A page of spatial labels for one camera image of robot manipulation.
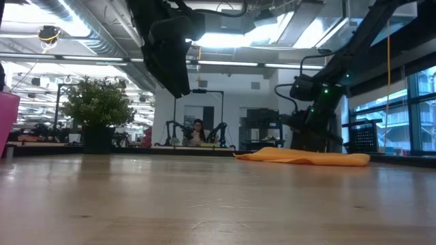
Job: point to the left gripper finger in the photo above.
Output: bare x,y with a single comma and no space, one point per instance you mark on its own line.
167,75
180,71

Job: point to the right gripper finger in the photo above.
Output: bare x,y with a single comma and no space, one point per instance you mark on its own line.
317,143
300,141

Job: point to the orange microfiber towel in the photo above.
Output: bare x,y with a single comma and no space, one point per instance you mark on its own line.
306,158

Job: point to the black background robot arm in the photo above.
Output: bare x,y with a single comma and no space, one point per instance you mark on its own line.
180,127
218,131

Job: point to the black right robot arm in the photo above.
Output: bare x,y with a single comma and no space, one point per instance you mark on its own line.
368,34

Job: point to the pink plastic basket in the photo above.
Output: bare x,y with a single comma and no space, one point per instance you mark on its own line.
7,122

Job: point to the long ceiling light tube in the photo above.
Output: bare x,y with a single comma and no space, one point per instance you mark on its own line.
225,63

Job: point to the black background cabinet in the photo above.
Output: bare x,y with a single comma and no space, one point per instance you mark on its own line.
260,119

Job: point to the black perforated cart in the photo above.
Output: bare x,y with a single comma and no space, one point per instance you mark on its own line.
364,139

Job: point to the person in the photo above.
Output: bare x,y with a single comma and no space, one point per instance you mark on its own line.
197,131

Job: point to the grey ceiling box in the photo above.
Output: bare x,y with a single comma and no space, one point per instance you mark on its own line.
231,24

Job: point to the artificial green plant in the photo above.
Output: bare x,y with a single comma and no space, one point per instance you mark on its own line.
97,102

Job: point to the black plant pot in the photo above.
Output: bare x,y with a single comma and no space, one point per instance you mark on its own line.
98,139

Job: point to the black framed window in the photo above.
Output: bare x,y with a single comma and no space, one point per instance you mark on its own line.
425,132

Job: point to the black round ceiling device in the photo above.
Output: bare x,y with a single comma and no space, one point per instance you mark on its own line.
48,33

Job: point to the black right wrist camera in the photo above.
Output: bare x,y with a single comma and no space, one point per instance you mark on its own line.
303,88

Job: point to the black background rig frame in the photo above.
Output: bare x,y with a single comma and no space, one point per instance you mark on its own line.
207,91

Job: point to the black aluminium table frame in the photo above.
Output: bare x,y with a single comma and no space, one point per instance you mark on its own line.
136,151

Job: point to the silver ventilation duct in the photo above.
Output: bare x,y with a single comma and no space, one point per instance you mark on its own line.
327,30

